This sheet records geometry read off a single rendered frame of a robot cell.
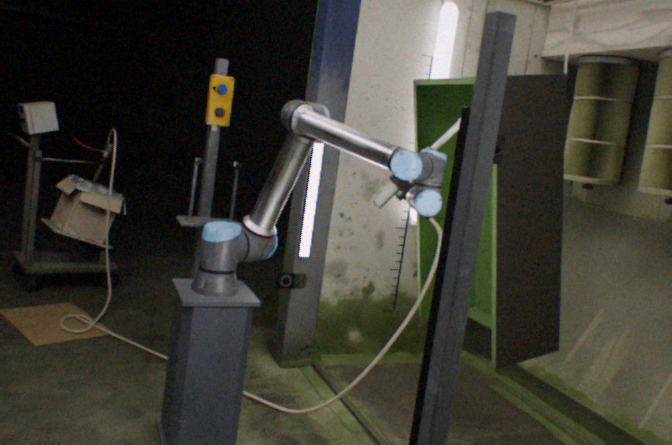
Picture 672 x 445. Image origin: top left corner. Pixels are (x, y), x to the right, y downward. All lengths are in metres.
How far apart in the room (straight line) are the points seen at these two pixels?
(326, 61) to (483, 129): 1.99
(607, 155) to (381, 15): 1.51
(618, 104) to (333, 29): 1.66
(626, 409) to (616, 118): 1.56
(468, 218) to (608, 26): 2.47
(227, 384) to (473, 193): 1.50
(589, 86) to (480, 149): 2.46
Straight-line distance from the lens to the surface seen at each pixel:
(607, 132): 3.71
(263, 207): 2.45
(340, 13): 3.28
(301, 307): 3.37
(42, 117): 4.56
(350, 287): 3.44
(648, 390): 3.27
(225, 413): 2.56
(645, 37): 3.48
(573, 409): 3.43
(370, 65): 3.33
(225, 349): 2.45
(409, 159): 1.88
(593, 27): 3.74
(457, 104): 3.00
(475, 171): 1.31
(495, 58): 1.33
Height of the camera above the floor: 1.34
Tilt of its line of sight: 6 degrees down
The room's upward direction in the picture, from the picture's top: 8 degrees clockwise
